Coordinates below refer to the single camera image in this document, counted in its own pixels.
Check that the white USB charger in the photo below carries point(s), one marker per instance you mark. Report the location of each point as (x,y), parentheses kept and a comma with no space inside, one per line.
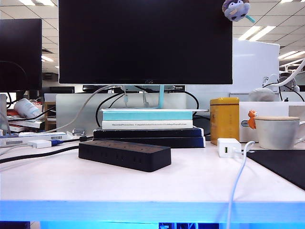
(226,148)

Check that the teal book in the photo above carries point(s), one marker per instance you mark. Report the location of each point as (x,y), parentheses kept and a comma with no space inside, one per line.
(143,116)

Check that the white book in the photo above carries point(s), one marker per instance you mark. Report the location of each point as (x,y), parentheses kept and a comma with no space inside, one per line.
(147,124)

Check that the teal monitor stand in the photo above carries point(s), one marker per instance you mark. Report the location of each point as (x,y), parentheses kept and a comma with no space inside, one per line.
(161,97)

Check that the black power strip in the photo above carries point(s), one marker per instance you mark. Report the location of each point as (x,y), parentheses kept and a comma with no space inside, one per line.
(124,157)

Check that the yellow tin box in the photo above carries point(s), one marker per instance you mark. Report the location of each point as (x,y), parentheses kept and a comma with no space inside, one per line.
(224,121)

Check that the large black AOC monitor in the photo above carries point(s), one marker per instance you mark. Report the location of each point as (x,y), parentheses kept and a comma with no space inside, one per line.
(143,43)

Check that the small clear stand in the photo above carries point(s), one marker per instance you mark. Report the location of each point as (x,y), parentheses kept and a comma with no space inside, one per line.
(78,132)

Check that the orange fox figure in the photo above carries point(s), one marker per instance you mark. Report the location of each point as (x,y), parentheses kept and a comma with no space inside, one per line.
(251,119)

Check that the wooden shelf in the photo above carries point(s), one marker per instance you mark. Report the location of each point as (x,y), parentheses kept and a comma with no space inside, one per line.
(50,112)

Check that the white round object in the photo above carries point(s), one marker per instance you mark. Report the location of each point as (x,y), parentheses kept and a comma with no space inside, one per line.
(262,94)

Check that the white board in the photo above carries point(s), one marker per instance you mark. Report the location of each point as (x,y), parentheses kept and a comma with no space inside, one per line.
(255,66)

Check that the small white adapter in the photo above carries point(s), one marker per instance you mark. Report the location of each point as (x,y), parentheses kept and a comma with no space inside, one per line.
(39,143)

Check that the long white barcode box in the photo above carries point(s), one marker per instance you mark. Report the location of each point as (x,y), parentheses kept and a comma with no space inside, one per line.
(35,137)

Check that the white ceramic mug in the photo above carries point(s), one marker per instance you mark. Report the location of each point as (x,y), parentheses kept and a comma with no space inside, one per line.
(274,133)

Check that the wooden mug lid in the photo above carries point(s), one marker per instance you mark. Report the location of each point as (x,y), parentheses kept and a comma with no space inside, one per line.
(276,118)

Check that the white plastic bottle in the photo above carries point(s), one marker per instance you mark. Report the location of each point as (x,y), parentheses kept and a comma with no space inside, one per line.
(26,107)

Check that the stack of books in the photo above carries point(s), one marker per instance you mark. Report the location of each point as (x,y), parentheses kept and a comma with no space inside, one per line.
(26,123)

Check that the grey purple plush toy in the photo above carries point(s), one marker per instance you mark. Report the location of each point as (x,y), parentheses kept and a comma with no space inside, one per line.
(234,10)

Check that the black mouse pad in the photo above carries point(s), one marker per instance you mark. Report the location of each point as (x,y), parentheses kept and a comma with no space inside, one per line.
(281,164)

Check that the white desk fan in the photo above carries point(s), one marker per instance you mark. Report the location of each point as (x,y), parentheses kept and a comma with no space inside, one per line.
(289,87)

